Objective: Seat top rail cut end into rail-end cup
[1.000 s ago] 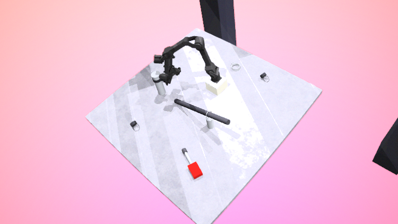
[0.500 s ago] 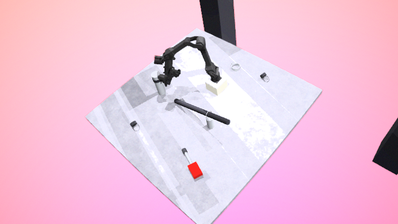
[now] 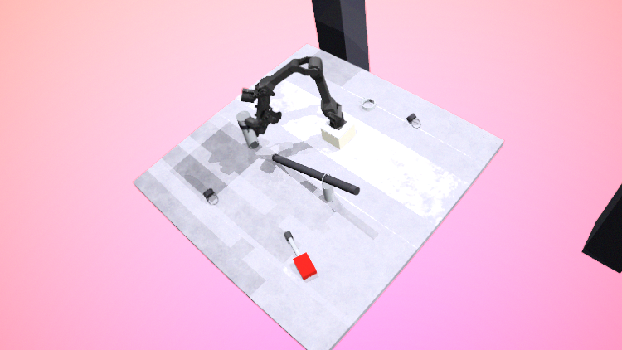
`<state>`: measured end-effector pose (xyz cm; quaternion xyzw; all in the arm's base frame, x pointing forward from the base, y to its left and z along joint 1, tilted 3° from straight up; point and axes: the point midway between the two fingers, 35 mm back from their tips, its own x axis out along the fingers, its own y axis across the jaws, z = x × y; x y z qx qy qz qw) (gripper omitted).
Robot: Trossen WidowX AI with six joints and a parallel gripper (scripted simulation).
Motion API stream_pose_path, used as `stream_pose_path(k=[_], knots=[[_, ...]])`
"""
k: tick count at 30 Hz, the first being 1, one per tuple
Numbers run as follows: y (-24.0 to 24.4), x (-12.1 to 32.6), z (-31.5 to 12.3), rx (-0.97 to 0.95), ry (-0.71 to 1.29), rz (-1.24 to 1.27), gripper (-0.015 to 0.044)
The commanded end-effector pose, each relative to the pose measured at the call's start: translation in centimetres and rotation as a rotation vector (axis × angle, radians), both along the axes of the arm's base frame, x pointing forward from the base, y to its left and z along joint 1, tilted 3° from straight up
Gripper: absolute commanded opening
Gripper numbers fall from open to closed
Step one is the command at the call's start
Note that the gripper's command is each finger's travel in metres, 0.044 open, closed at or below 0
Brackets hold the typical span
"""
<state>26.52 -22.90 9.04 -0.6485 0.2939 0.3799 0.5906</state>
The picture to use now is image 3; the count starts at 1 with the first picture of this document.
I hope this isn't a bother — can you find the white post with cap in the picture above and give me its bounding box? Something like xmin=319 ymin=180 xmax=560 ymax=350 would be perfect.
xmin=236 ymin=110 xmax=259 ymax=149

